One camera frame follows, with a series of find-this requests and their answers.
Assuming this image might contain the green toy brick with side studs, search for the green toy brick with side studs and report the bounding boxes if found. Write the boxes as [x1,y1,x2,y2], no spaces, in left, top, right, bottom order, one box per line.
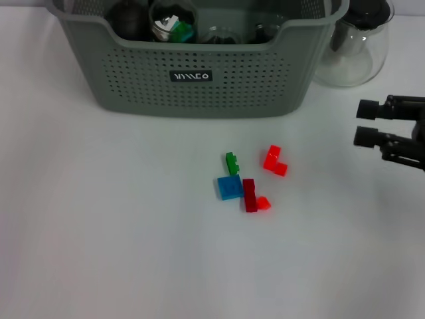
[224,152,240,176]

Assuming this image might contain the large orange-red toy brick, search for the large orange-red toy brick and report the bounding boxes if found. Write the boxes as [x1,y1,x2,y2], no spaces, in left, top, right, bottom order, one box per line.
[262,144,282,172]

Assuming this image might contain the dark clay teapot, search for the dark clay teapot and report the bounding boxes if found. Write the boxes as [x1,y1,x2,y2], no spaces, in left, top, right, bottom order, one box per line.
[105,0,151,41]

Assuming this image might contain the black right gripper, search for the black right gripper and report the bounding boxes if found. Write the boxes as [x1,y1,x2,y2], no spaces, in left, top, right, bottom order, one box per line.
[353,95,425,172]

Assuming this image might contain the blue square toy plate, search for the blue square toy plate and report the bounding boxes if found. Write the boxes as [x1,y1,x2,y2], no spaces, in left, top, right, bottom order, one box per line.
[216,174,245,201]

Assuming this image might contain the dark red long toy brick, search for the dark red long toy brick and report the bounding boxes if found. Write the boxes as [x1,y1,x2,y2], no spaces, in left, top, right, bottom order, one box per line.
[241,178,258,213]

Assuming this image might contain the grey-green perforated storage bin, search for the grey-green perforated storage bin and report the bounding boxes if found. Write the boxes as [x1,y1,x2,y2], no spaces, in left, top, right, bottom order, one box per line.
[44,0,350,120]

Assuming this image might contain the glass carafe with black lid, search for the glass carafe with black lid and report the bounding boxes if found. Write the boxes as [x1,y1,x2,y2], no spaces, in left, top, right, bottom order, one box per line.
[313,0,394,88]

